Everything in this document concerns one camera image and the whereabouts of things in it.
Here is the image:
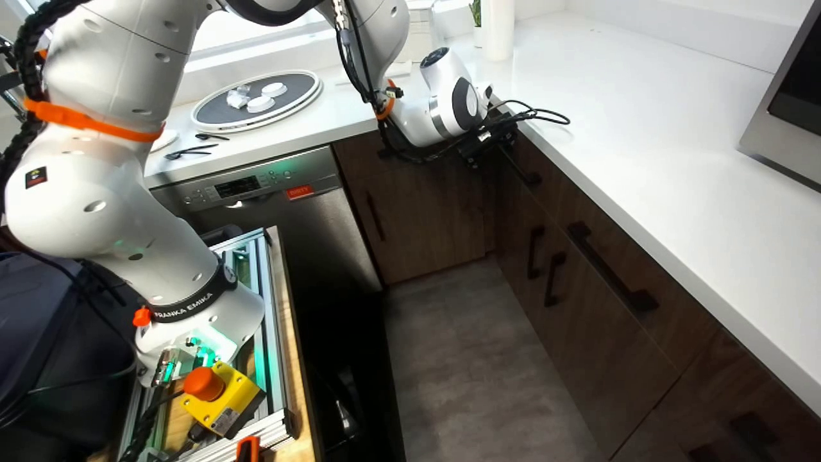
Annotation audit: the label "black vertical cabinet handle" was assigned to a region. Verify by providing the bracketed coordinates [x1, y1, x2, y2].
[544, 249, 572, 312]
[366, 194, 389, 244]
[527, 224, 553, 283]

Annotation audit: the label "long black cabinet handle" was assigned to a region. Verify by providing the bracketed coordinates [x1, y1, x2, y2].
[567, 222, 662, 321]

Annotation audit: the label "black scissors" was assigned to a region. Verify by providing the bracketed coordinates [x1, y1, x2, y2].
[165, 138, 221, 164]

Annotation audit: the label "round dark tray white rim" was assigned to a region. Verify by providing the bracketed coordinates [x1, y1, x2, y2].
[187, 69, 326, 137]

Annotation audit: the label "orange clamp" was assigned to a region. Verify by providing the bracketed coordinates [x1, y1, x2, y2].
[233, 435, 264, 462]

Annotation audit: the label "small white dish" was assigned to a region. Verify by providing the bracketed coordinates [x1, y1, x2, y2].
[153, 127, 182, 155]

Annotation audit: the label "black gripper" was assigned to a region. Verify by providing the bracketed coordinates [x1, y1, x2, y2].
[457, 109, 523, 182]

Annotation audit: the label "brown cabinet beside dishwasher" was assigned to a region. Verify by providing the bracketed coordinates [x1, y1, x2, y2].
[332, 113, 503, 291]

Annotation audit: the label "stainless steel microwave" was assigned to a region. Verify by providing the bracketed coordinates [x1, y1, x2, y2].
[736, 0, 821, 195]

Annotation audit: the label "stainless steel dishwasher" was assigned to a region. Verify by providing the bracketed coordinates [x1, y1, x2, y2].
[142, 143, 407, 462]

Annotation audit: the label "white paper towel roll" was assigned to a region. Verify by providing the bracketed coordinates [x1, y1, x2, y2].
[480, 0, 519, 65]

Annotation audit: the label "yellow emergency stop box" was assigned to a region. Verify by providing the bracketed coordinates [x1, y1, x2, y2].
[174, 359, 264, 437]

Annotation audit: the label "dark blue fabric cover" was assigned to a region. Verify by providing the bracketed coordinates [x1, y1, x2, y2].
[0, 247, 144, 462]

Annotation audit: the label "brown cabinet run under microwave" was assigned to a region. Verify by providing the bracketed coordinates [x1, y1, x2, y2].
[490, 119, 821, 462]

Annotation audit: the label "brown drawer with black handle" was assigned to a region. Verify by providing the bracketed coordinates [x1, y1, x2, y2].
[490, 119, 572, 215]

